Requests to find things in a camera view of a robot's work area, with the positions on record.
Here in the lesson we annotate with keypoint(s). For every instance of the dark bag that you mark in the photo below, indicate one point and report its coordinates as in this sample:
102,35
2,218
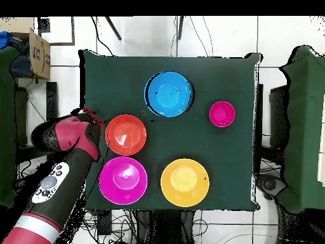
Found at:
21,66

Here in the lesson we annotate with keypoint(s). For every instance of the cardboard box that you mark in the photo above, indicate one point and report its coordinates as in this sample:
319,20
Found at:
40,58

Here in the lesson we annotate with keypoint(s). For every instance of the large orange bowl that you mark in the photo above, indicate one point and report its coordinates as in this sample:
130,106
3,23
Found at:
185,183

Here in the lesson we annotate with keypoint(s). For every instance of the medium blue bowl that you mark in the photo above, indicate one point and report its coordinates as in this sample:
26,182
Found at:
168,94

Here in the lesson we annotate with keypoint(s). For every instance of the small crimson bowl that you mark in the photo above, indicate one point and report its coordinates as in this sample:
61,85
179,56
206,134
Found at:
222,114

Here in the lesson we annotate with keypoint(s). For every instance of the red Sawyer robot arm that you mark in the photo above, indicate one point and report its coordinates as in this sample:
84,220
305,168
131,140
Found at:
68,162

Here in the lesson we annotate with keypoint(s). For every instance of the shallow red-orange bowl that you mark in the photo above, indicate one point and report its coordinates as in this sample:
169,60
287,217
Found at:
126,134

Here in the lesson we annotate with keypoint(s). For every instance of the black stand leg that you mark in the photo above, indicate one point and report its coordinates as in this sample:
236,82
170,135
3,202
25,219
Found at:
179,28
113,28

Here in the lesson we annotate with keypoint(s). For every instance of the green side table cloth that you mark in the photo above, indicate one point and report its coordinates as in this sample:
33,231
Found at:
304,114
6,127

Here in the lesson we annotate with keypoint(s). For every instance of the large pink bowl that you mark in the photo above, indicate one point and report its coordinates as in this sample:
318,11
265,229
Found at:
123,180

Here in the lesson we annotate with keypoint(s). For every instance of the black metal frame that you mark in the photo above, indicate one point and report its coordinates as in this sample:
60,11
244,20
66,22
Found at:
52,101
278,114

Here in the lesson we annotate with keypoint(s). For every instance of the dark green table cloth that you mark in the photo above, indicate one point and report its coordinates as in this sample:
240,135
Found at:
228,81

